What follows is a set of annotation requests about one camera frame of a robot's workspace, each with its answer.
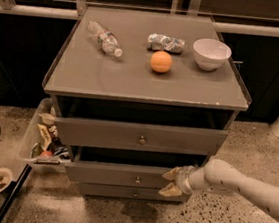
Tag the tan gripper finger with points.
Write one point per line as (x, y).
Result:
(170, 190)
(171, 174)

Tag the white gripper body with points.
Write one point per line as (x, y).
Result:
(182, 180)

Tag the grey drawer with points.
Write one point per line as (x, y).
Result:
(140, 193)
(135, 136)
(126, 168)

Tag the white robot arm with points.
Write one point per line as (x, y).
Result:
(219, 176)

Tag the grey top drawer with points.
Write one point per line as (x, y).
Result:
(135, 136)

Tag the grey bottom drawer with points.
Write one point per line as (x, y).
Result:
(140, 193)

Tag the grey drawer cabinet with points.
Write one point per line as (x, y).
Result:
(84, 82)

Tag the orange fruit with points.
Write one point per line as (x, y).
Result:
(161, 62)

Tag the white ceramic bowl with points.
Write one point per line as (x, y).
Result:
(210, 54)

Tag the red apple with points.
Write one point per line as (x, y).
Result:
(46, 153)

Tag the crumpled silver chip bag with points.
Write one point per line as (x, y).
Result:
(161, 42)

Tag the yellow snack bag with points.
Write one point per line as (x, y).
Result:
(44, 132)

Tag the clear plastic storage bin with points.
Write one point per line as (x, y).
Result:
(32, 138)

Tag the white cup in bin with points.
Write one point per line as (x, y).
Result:
(47, 118)

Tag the clear plastic water bottle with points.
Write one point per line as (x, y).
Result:
(105, 40)

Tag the metal railing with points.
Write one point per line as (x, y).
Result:
(34, 7)

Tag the black floor rail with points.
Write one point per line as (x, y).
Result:
(14, 190)

